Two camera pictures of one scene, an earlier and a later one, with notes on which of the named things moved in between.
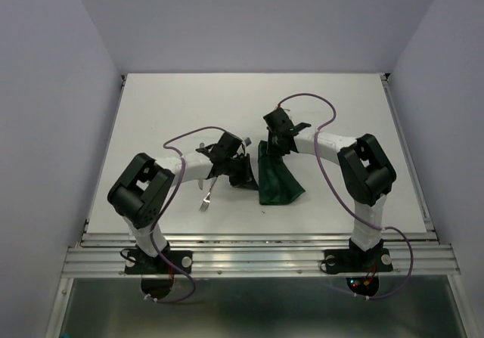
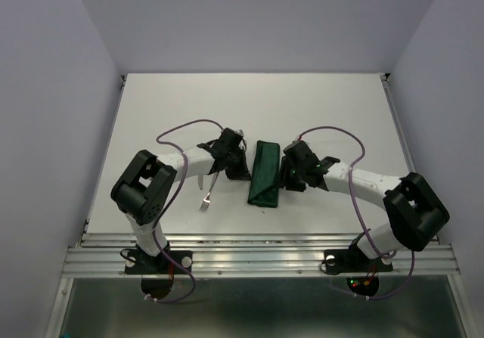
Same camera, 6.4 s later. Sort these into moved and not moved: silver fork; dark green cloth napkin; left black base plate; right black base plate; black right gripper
Moved: black right gripper; dark green cloth napkin
Not moved: silver fork; left black base plate; right black base plate
